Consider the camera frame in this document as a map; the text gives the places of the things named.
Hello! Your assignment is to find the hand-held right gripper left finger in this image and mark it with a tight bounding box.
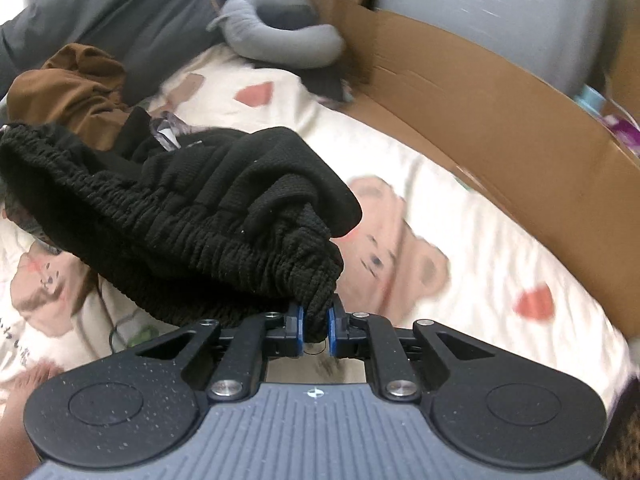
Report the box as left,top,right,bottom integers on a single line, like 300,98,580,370
130,303,305,402

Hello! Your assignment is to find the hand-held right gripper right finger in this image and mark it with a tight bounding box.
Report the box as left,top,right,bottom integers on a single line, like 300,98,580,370
326,294,497,403

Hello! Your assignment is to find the black knitted garment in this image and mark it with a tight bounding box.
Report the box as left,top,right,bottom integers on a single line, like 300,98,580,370
0,122,364,346

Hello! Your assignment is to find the bear printed white bed sheet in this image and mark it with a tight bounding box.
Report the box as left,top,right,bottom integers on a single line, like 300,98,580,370
0,42,637,411

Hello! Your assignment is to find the clear plastic clip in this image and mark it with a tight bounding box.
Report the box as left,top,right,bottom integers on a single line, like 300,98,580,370
149,112,187,152

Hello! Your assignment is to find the grey neck pillow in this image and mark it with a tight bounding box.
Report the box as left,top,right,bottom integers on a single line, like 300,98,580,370
207,0,347,69

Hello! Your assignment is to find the person's bare leg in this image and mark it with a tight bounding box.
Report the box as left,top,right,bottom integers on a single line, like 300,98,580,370
0,360,67,480

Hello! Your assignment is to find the brown garment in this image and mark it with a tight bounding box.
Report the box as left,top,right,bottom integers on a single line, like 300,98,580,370
7,44,152,154

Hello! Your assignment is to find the light blue container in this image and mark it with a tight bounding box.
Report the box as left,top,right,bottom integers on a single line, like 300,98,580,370
574,85,609,117

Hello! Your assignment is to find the dark grey cloth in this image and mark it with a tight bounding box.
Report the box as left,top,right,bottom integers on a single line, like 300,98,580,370
0,0,222,107

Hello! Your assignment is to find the brown cardboard wall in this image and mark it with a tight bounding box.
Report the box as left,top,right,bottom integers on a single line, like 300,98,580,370
304,0,640,332

